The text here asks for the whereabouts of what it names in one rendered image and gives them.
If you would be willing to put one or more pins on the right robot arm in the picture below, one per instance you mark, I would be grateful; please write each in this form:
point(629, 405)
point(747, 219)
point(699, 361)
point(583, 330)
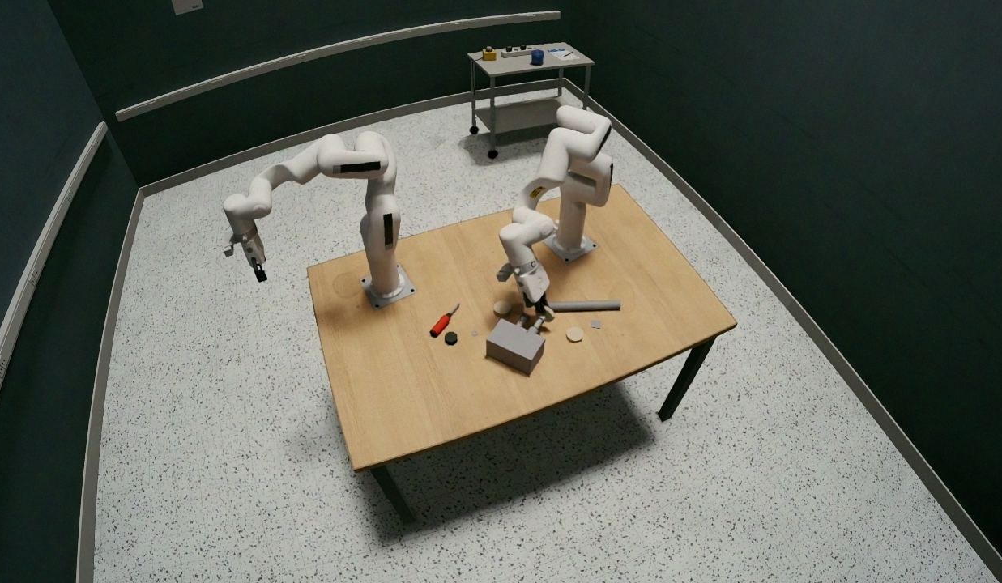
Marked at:
point(381, 229)

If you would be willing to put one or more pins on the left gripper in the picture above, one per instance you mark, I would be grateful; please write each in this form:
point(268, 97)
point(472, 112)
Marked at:
point(532, 285)

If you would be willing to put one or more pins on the red flat screwdriver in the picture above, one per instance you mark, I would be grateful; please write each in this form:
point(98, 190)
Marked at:
point(442, 323)

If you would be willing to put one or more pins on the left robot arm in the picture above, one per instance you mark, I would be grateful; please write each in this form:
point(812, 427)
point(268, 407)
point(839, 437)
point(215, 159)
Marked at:
point(573, 142)

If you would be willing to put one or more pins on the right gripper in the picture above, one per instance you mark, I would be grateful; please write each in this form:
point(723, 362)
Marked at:
point(254, 251)

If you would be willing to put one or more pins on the white gear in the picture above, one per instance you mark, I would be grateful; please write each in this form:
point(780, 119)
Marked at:
point(549, 317)

